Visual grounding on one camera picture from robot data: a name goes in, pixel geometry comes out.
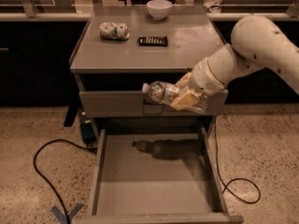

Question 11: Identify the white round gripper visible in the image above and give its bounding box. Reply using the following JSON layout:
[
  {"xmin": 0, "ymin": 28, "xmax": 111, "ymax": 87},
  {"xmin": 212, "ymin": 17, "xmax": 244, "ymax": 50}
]
[{"xmin": 170, "ymin": 58, "xmax": 225, "ymax": 110}]

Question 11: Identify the clear plastic water bottle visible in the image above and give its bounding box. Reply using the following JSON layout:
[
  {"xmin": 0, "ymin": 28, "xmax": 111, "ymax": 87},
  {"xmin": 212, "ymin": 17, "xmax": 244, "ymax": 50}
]
[{"xmin": 142, "ymin": 81, "xmax": 209, "ymax": 113}]

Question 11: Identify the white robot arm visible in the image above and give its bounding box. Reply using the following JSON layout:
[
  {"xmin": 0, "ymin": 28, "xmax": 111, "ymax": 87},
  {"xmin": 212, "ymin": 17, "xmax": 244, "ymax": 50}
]
[{"xmin": 170, "ymin": 15, "xmax": 299, "ymax": 112}]

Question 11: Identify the grey drawer cabinet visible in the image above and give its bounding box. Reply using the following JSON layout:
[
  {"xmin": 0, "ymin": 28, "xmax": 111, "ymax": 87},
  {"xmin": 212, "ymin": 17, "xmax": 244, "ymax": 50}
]
[{"xmin": 71, "ymin": 6, "xmax": 225, "ymax": 136}]

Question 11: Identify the open lower grey drawer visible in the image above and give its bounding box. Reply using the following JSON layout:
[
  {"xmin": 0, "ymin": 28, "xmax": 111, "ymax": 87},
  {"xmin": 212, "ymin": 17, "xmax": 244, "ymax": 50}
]
[{"xmin": 73, "ymin": 128, "xmax": 244, "ymax": 224}]

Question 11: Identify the closed upper grey drawer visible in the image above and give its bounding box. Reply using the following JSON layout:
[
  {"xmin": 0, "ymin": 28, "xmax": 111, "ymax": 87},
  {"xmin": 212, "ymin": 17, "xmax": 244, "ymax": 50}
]
[{"xmin": 79, "ymin": 91, "xmax": 228, "ymax": 118}]

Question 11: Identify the white bowl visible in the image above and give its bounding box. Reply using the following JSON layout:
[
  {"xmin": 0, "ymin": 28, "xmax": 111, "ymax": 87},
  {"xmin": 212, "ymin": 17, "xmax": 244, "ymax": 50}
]
[{"xmin": 147, "ymin": 0, "xmax": 173, "ymax": 21}]

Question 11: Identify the blue power box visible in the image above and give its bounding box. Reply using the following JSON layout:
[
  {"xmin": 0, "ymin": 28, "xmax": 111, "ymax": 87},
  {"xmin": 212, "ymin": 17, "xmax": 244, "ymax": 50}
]
[{"xmin": 80, "ymin": 122, "xmax": 96, "ymax": 145}]

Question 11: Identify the blue tape cross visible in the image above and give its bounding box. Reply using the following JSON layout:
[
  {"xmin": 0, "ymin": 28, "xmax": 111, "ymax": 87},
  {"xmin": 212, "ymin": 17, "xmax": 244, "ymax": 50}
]
[{"xmin": 51, "ymin": 203, "xmax": 84, "ymax": 224}]

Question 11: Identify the black cable right floor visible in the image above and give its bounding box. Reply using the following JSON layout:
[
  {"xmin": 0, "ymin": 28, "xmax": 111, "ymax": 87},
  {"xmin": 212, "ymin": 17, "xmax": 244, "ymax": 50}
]
[{"xmin": 213, "ymin": 119, "xmax": 262, "ymax": 205}]

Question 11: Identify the black cable floor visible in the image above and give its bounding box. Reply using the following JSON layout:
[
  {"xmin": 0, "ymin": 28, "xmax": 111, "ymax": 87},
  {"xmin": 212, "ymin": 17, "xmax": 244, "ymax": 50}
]
[
  {"xmin": 33, "ymin": 138, "xmax": 99, "ymax": 224},
  {"xmin": 213, "ymin": 119, "xmax": 262, "ymax": 205}
]

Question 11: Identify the black cable left floor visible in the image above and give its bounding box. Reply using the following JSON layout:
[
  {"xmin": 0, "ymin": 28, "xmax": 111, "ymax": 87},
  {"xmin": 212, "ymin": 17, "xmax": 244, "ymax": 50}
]
[{"xmin": 33, "ymin": 138, "xmax": 99, "ymax": 224}]

